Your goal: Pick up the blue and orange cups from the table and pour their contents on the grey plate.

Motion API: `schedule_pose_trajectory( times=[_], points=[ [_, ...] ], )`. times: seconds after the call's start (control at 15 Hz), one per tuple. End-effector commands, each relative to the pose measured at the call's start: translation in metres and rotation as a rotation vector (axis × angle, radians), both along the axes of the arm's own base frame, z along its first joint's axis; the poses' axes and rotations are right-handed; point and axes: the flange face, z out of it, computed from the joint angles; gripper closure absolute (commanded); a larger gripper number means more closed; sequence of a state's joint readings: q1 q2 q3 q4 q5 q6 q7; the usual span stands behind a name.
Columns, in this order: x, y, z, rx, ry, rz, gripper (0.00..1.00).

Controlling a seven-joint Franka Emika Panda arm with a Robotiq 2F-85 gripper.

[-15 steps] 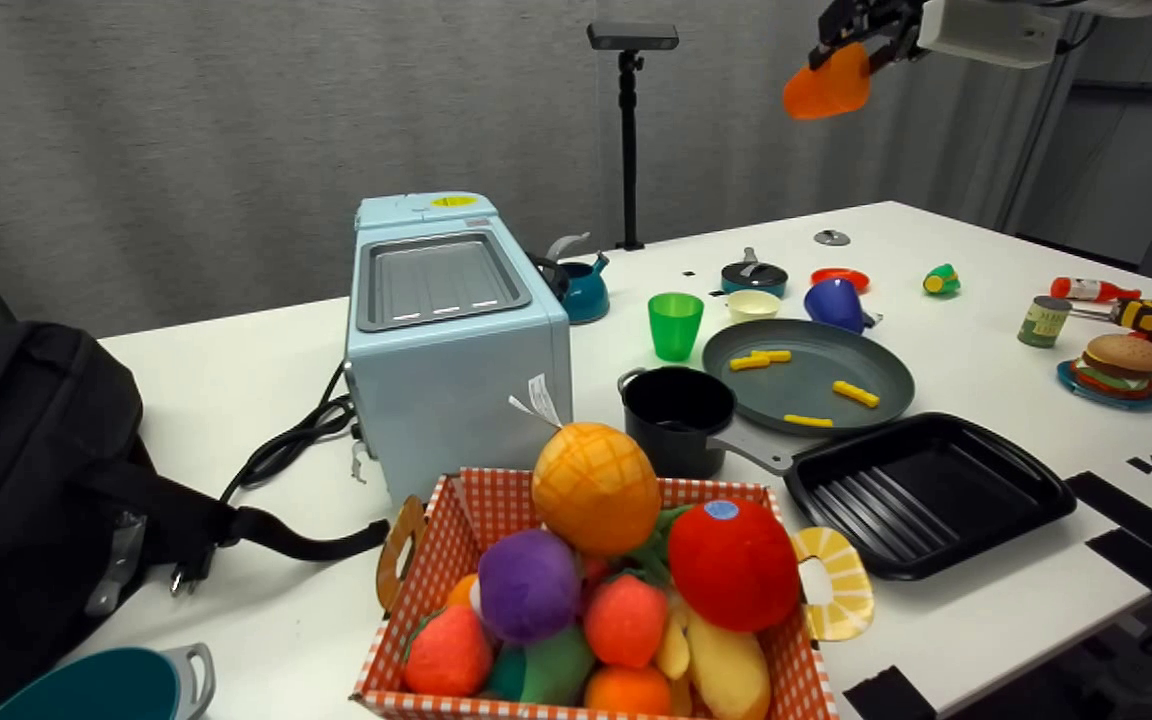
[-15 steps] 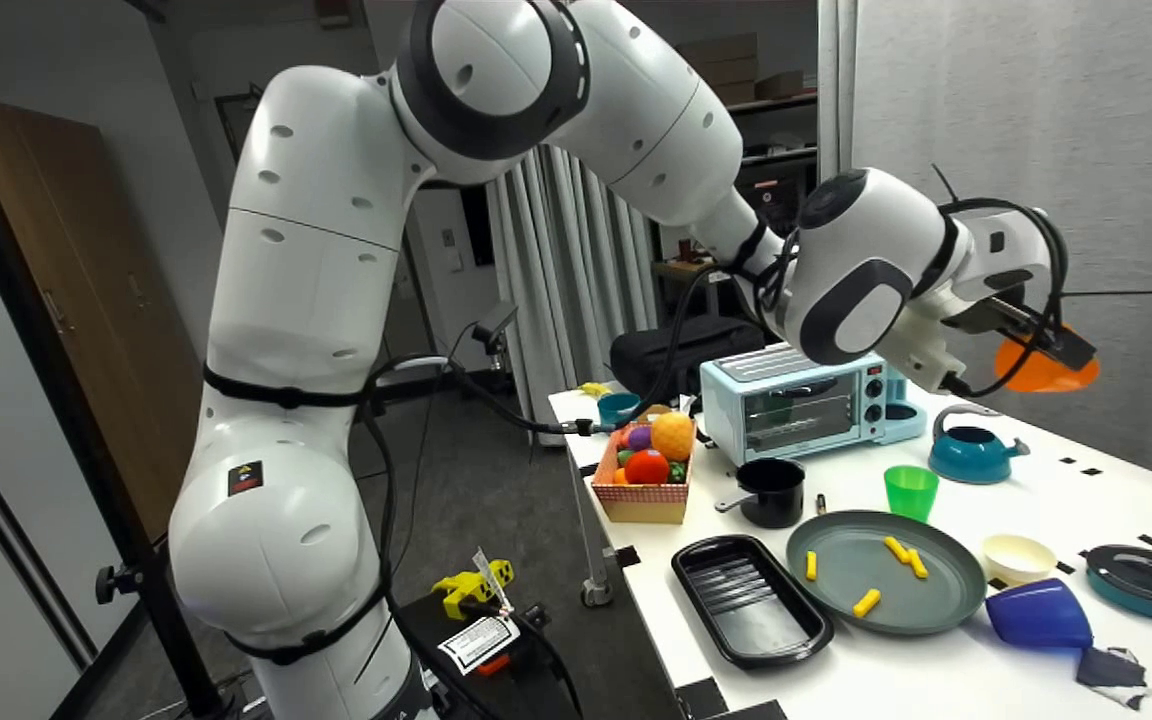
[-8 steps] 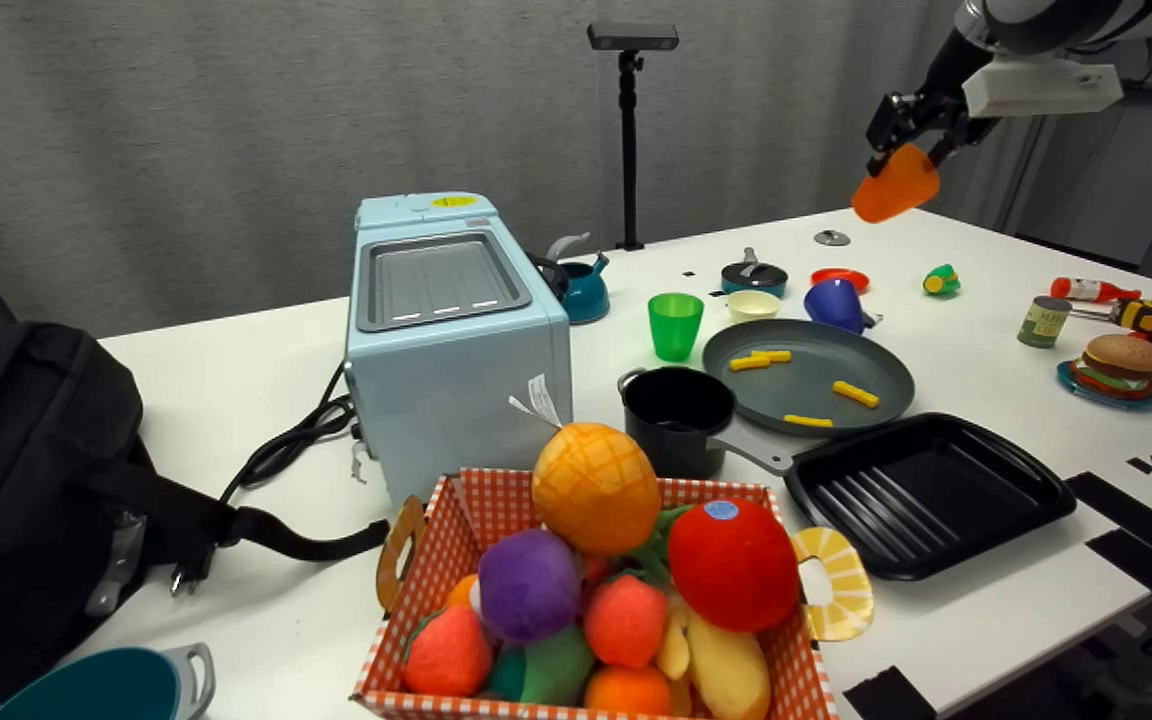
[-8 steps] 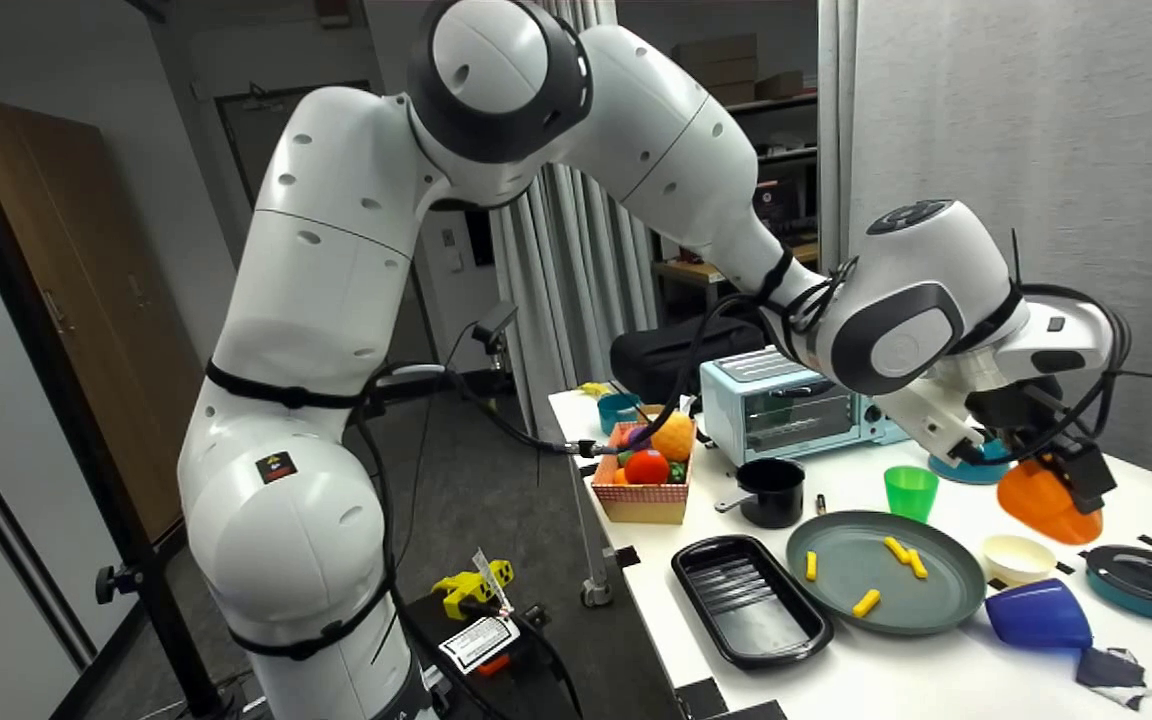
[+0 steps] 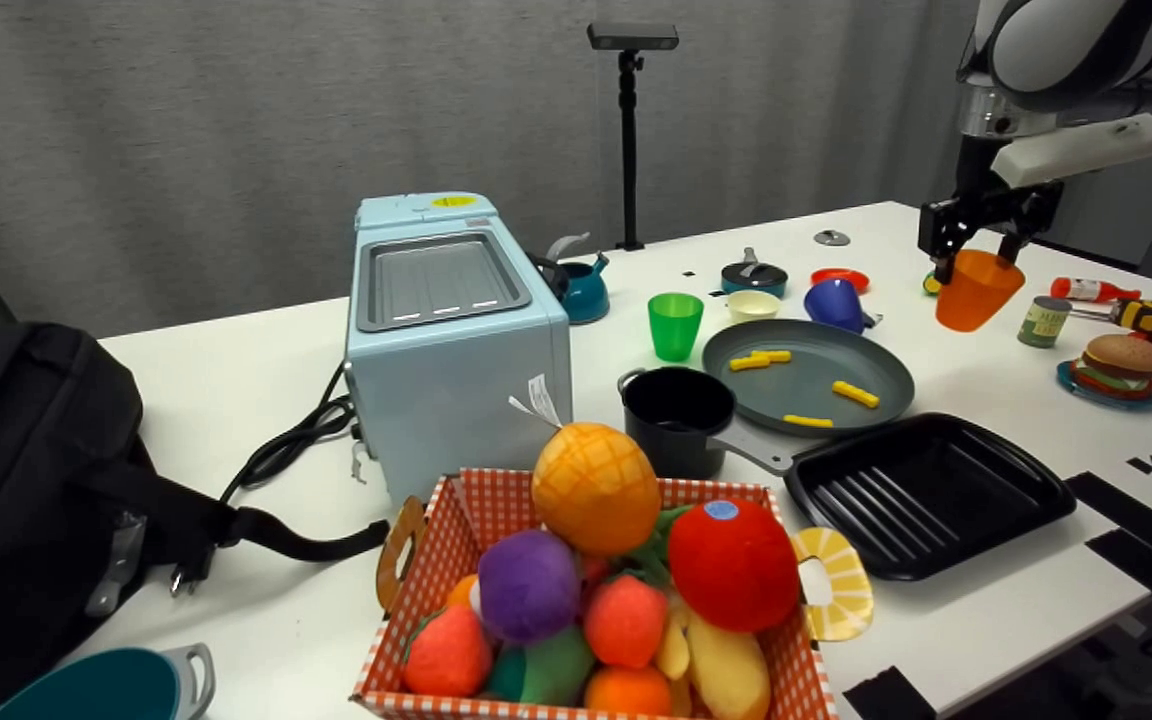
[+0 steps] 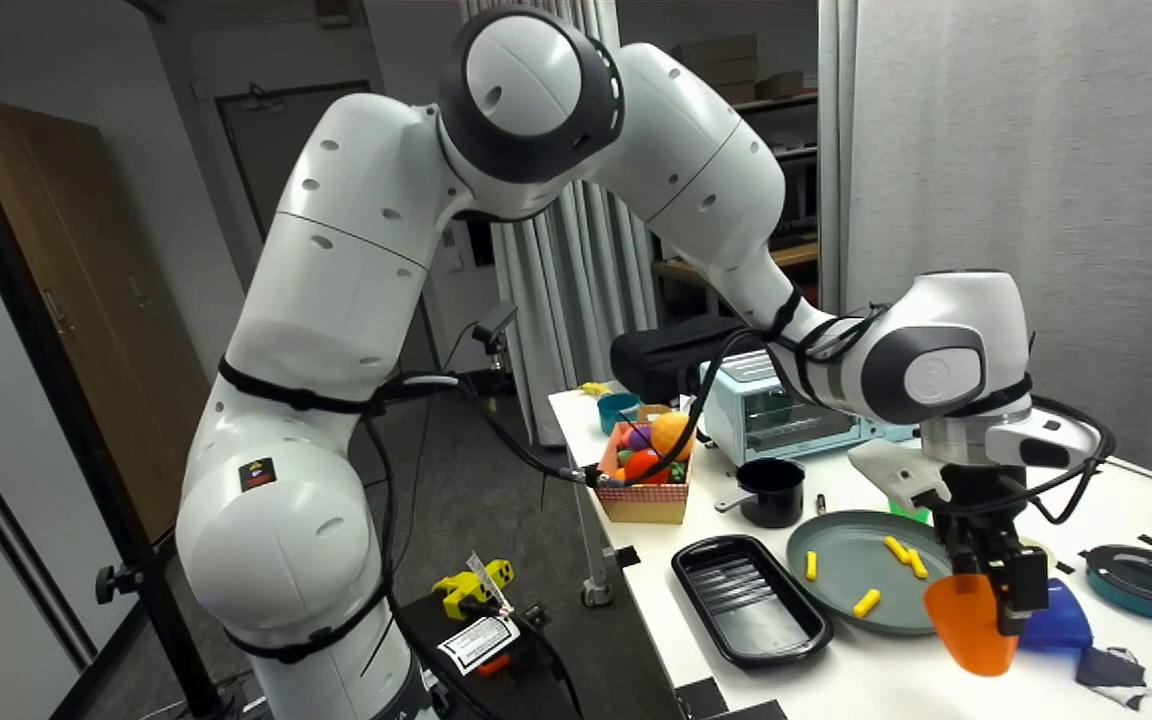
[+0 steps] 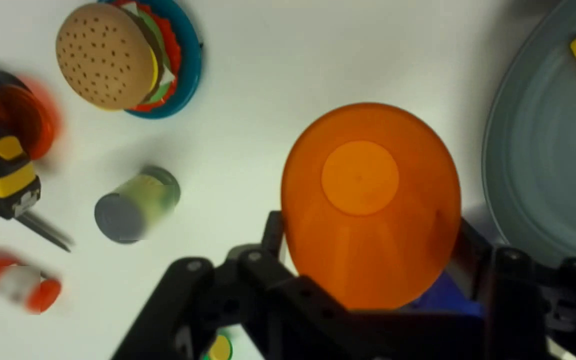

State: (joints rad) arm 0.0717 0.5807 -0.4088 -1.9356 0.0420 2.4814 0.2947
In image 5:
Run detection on yellow plush potato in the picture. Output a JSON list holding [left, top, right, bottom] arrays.
[[683, 614, 774, 720]]

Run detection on blue plastic cup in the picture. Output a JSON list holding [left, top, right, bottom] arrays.
[[799, 275, 879, 335]]

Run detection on black grill tray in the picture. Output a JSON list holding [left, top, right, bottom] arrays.
[[778, 408, 1080, 584]]

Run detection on black pot with handle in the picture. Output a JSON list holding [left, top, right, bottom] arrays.
[[617, 364, 806, 483]]

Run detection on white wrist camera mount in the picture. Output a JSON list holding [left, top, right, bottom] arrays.
[[991, 108, 1152, 194]]

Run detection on grey round plate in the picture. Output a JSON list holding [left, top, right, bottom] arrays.
[[700, 317, 919, 446]]

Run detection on green label toy can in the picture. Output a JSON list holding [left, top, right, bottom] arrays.
[[1021, 291, 1075, 352]]

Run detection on small orange plush piece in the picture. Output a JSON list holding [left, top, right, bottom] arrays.
[[441, 573, 489, 615]]

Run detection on small yellow plush piece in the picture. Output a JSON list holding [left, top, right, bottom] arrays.
[[653, 609, 696, 684]]

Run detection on black camera stand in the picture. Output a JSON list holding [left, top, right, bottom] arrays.
[[582, 20, 683, 258]]

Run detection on purple plush fruit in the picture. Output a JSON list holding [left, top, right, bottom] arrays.
[[477, 530, 589, 650]]

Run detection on green plush vegetable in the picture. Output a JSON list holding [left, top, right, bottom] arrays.
[[489, 625, 594, 710]]

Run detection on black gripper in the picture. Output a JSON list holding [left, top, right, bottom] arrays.
[[916, 129, 1067, 289]]

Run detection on toy burger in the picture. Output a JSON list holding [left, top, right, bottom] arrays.
[[1067, 328, 1152, 402]]

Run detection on orange checked fruit basket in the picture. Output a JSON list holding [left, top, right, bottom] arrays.
[[349, 461, 844, 720]]

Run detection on cream small bowl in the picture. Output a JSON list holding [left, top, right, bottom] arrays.
[[723, 289, 784, 323]]

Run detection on green plastic cup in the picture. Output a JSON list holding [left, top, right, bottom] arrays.
[[643, 289, 709, 364]]

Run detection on light blue toaster oven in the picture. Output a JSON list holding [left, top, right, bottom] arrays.
[[344, 187, 576, 514]]

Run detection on teal pot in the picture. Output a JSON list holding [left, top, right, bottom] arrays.
[[0, 642, 219, 720]]

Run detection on black toaster power cord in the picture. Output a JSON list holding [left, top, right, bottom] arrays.
[[166, 357, 365, 598]]

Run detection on yellow toy pineapple slice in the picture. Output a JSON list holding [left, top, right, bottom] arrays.
[[793, 525, 879, 650]]

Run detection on red plush tomato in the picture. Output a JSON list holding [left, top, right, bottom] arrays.
[[663, 496, 805, 637]]

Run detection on light grey curtain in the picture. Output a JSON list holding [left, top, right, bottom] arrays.
[[0, 0, 978, 335]]

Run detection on teal small plate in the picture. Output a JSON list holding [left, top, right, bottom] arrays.
[[1051, 357, 1152, 417]]

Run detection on large black tape patch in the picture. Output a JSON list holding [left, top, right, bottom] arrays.
[[1065, 470, 1152, 598]]

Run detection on red orange plush fruit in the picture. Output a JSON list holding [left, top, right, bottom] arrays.
[[399, 603, 495, 702], [582, 573, 675, 673]]

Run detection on small orange plush citrus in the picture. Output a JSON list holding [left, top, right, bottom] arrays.
[[582, 665, 675, 720]]

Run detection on black backpack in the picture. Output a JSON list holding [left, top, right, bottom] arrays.
[[0, 317, 392, 720]]

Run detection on red toy ketchup bottle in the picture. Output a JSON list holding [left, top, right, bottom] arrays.
[[1048, 274, 1142, 317]]

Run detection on orange plastic cup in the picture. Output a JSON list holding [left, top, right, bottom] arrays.
[[933, 249, 1027, 335]]

